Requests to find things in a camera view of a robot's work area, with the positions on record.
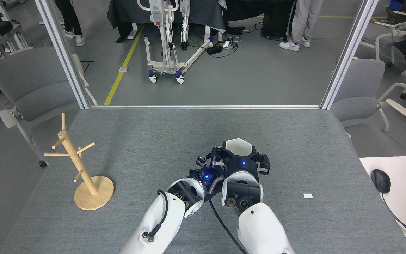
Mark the silver frame crossbar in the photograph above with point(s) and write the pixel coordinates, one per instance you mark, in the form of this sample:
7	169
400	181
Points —
203	107

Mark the silver frame post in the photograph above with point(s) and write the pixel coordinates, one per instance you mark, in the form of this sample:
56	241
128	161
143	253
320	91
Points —
347	53
62	53

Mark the blue crate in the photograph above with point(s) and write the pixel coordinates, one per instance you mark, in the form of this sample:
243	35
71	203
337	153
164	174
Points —
396	4

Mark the dark table cloth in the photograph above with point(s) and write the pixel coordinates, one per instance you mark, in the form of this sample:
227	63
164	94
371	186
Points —
196	14

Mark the person in dark trousers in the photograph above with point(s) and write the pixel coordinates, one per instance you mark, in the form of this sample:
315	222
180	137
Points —
69	14

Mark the white hexagonal cup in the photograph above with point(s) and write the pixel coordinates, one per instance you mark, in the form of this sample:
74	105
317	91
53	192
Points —
238	146

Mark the grey chair with beige armrests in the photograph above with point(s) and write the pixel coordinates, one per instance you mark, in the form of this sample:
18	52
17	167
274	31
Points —
30	81
358	88

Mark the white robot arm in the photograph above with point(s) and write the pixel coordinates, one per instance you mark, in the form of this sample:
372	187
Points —
160	225
259	225

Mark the black power strip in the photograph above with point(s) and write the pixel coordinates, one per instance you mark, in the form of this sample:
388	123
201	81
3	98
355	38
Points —
215	49

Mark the small white tag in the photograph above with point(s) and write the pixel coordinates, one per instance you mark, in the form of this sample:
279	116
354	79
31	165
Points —
308	196

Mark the wooden cup rack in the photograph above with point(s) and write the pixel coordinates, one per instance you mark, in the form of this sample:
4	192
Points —
93	197

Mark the white stand on wheels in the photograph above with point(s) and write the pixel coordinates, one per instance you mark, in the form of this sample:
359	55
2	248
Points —
169	67

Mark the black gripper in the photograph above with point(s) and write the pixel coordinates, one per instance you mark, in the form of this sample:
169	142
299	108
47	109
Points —
206	176
243	164

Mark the person in pale trousers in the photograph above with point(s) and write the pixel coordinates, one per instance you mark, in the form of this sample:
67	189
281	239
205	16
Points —
303	21

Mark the black computer mouse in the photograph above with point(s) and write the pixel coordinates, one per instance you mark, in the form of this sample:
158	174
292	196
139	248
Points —
381	180

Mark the metal equipment cart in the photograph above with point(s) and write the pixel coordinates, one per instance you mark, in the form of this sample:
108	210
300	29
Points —
4	30

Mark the black box on floor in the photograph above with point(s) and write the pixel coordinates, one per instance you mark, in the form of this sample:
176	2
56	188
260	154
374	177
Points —
277	21

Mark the white swivel office chair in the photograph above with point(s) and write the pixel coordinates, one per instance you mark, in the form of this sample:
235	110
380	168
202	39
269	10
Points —
400	31

